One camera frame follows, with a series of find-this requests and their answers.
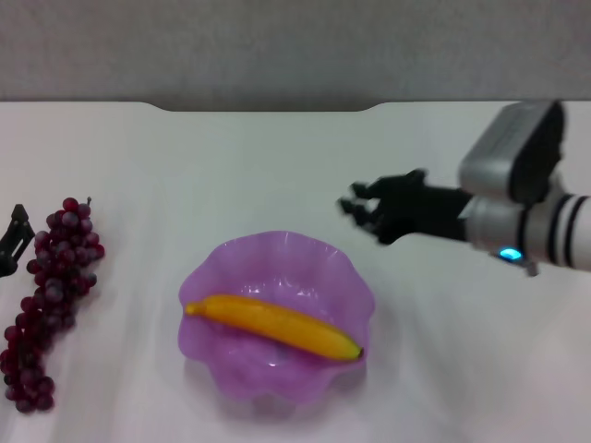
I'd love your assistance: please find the dark red grape bunch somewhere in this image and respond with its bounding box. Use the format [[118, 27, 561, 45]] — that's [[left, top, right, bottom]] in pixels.
[[0, 197, 106, 414]]

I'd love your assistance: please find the purple translucent scalloped bowl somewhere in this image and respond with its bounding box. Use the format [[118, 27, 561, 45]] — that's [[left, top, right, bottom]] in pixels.
[[177, 230, 377, 415]]

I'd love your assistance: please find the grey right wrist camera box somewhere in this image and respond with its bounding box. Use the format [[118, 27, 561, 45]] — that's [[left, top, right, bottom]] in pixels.
[[457, 100, 569, 205]]

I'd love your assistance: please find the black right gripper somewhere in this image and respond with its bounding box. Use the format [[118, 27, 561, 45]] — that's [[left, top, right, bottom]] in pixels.
[[337, 168, 475, 246]]

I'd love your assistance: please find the yellow plastic banana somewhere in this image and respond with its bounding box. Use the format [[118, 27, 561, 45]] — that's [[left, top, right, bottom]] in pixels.
[[184, 293, 365, 364]]

